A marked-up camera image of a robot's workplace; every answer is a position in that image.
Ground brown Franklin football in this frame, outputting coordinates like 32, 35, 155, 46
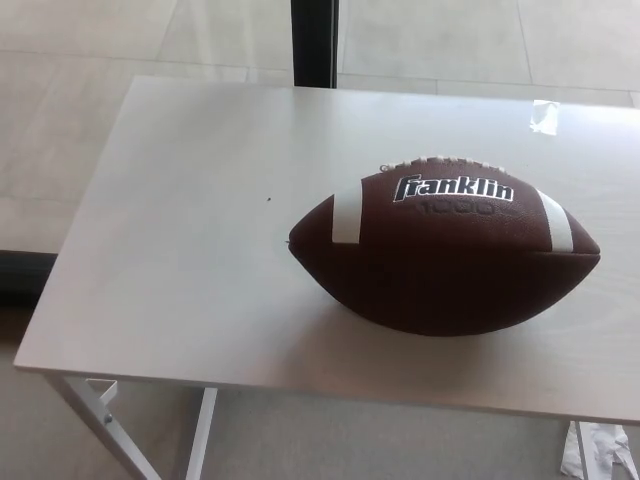
288, 155, 602, 337

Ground clear tape piece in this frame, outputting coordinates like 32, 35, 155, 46
530, 99, 560, 135

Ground crumpled white paper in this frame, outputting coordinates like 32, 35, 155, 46
559, 421, 632, 480

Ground black window frame post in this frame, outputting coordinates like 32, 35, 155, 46
291, 0, 340, 90

